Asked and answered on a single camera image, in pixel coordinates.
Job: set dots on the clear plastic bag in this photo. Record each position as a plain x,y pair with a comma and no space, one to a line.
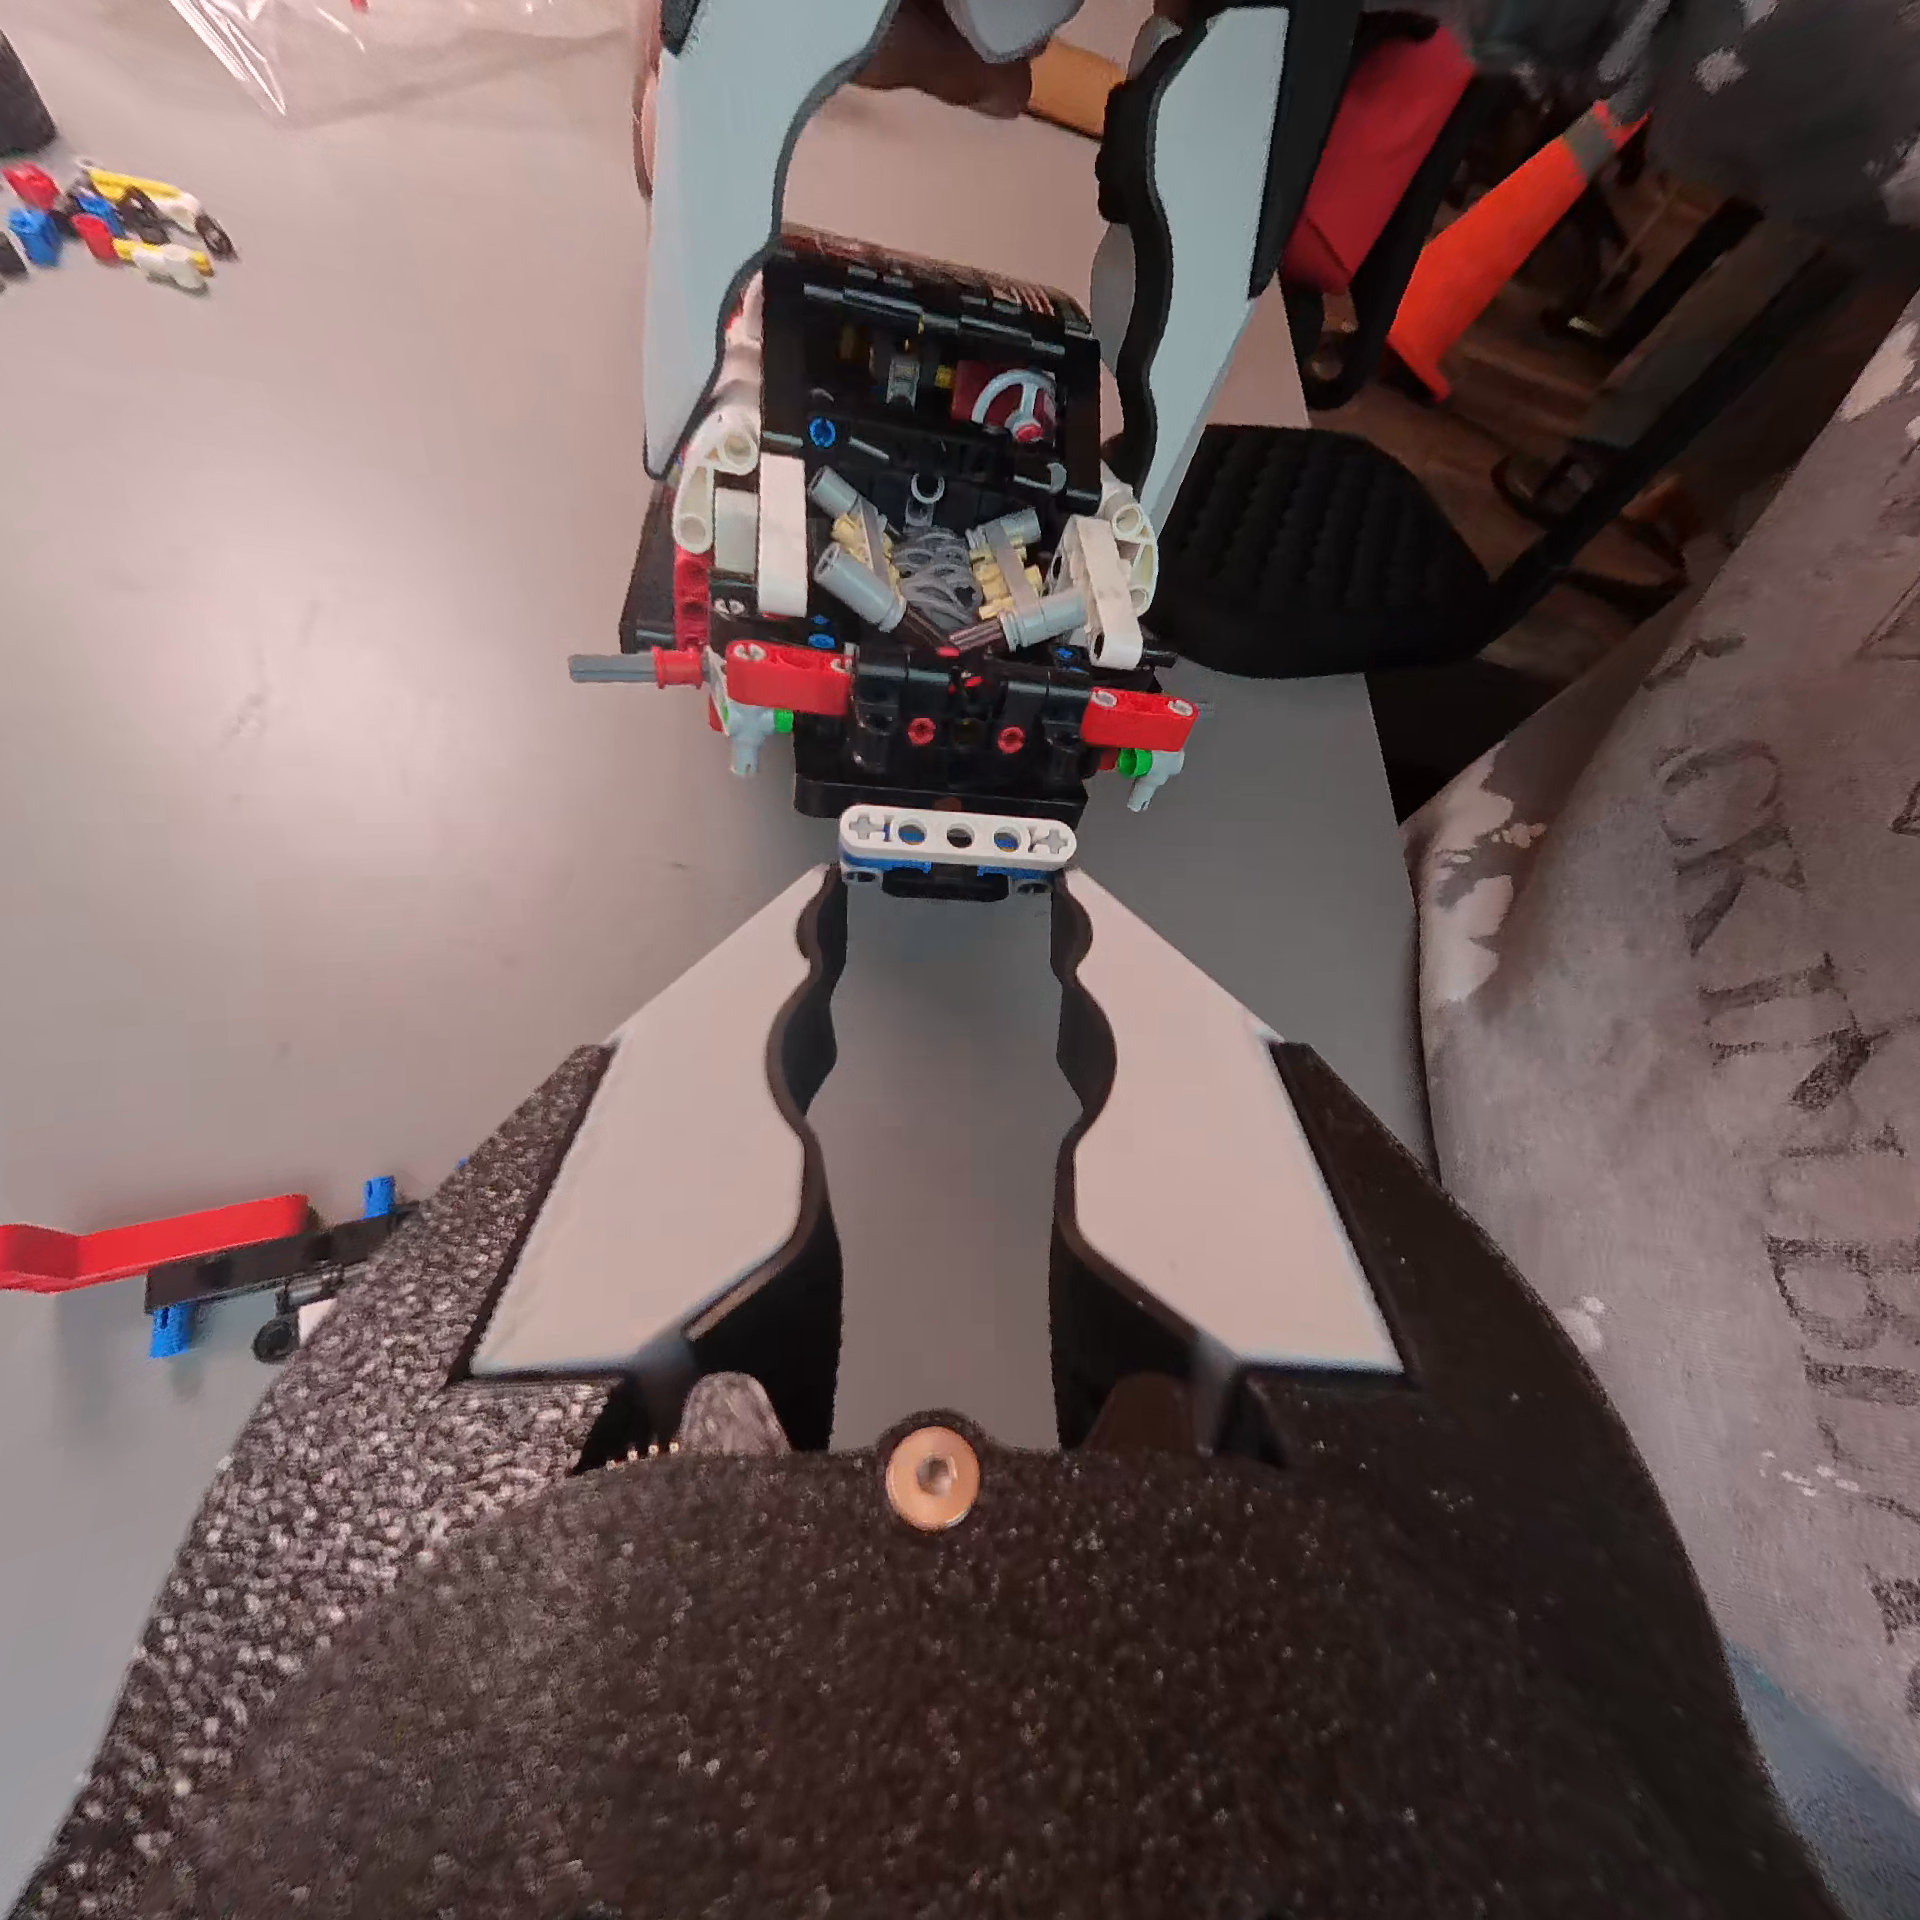
375,44

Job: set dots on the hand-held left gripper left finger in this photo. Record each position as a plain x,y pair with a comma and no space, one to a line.
660,1185

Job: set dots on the grey desk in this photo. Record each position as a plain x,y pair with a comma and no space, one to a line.
299,751

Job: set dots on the person's grey patterned clothing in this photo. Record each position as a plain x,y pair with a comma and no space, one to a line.
1681,1049

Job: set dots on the orange object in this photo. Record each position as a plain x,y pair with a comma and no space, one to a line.
1483,254

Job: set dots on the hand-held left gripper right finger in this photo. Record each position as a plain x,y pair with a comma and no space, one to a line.
1213,1185

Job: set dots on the small white-topped brick block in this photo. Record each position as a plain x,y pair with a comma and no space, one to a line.
961,833

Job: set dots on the toy brick race car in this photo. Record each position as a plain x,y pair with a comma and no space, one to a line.
930,661

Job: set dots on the red chair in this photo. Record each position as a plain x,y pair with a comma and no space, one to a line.
1387,165

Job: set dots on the red and blue brick wing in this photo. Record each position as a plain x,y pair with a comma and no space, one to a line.
149,1245

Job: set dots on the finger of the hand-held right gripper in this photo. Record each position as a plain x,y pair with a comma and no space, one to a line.
1223,181
713,196

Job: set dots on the black mesh chair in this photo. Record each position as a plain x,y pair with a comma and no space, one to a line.
1306,557

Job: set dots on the pile of small loose bricks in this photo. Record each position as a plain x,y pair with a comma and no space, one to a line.
112,224

